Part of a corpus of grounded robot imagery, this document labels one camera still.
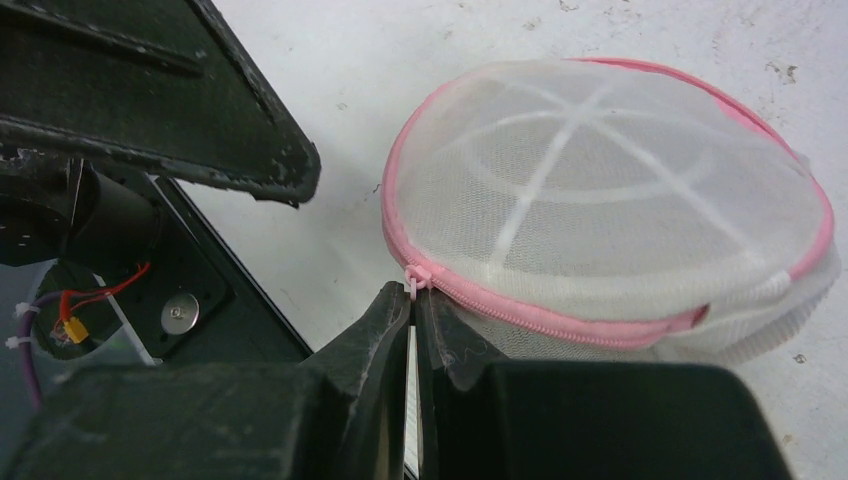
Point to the pink-trimmed mesh laundry bag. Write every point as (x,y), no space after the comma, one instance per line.
(608,209)

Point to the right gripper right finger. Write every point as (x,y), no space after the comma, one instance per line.
(484,415)

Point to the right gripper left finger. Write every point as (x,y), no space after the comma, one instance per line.
(339,414)

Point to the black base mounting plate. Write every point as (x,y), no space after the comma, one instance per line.
(121,267)

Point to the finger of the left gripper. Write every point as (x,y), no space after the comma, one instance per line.
(164,87)

